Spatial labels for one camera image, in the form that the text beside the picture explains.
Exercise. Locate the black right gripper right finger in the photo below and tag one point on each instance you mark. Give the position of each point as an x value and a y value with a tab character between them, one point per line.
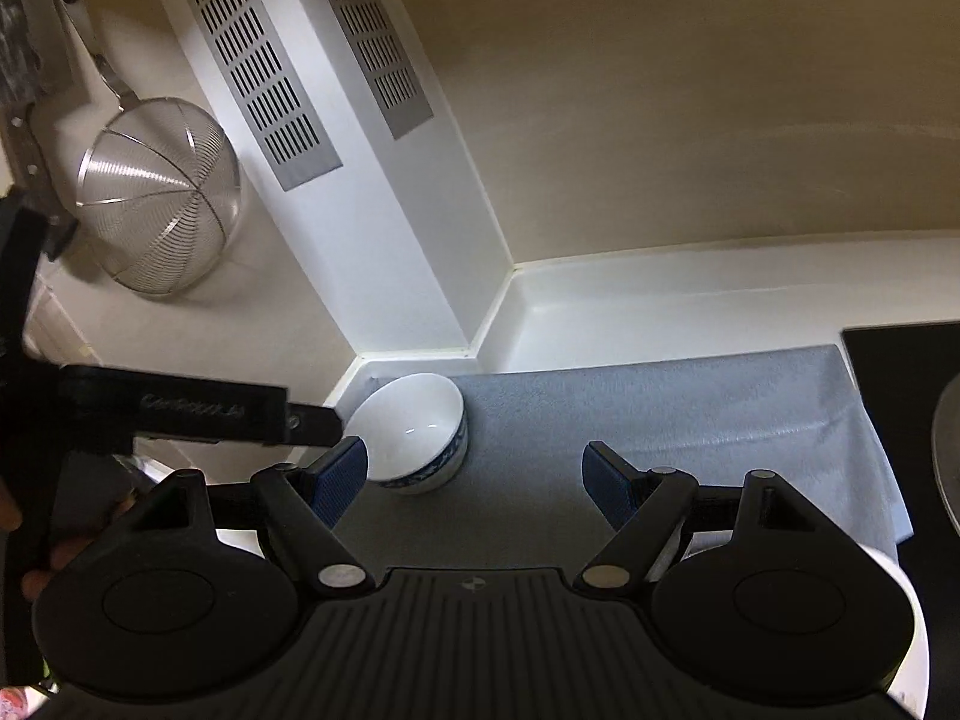
660	517

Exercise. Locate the grey cloth mat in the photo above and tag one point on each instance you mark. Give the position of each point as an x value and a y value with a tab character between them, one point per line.
519	500

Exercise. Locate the steel mesh strainer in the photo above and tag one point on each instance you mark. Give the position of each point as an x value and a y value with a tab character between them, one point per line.
159	188

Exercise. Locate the white square plate grey flower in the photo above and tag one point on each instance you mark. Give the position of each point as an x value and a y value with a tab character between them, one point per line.
791	621

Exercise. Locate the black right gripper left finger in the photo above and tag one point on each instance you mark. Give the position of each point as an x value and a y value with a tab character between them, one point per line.
199	588

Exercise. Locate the silver gas burner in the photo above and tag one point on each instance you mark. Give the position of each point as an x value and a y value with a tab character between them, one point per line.
946	450

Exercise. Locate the grey vent grille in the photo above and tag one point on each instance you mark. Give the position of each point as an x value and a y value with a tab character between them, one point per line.
384	64
267	89

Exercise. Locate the white bowl blue pattern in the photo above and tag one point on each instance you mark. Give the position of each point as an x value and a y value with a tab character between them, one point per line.
415	431

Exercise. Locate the person's left hand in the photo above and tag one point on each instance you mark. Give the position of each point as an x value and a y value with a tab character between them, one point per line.
43	549

